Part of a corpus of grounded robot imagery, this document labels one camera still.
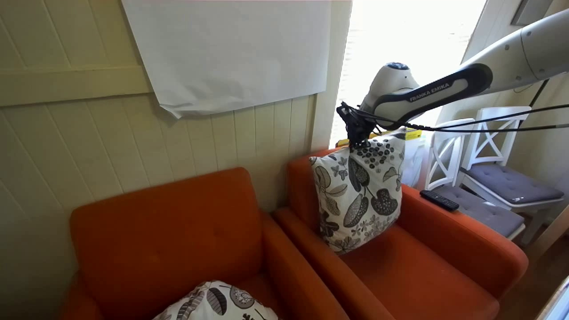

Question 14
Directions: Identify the white plastic bag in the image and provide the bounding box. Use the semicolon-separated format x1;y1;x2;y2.
400;136;430;188

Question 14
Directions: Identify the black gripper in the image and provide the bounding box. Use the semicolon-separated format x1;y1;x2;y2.
334;99;380;149

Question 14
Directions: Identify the grey white board edge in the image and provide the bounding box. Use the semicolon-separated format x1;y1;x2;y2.
533;275;569;320

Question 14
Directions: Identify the orange fabric armchair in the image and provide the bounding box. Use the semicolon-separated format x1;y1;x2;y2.
56;165;352;320
272;147;531;320

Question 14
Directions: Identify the black remote control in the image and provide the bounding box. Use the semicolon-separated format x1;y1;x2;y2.
419;188;462;213

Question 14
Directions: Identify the white wooden chair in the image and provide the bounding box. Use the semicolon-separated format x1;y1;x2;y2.
460;104;565;245
421;115;528;241

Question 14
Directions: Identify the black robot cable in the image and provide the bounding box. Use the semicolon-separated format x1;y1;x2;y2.
396;118;569;134
407;101;569;129

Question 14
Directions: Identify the white paper wall sheet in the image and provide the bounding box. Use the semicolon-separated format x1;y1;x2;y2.
119;0;334;120

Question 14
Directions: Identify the grey chair cushion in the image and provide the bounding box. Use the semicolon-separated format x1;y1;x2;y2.
430;184;528;239
464;161;565;207

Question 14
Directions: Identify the floral black white pillow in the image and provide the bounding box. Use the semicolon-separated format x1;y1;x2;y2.
151;278;280;320
307;133;408;255

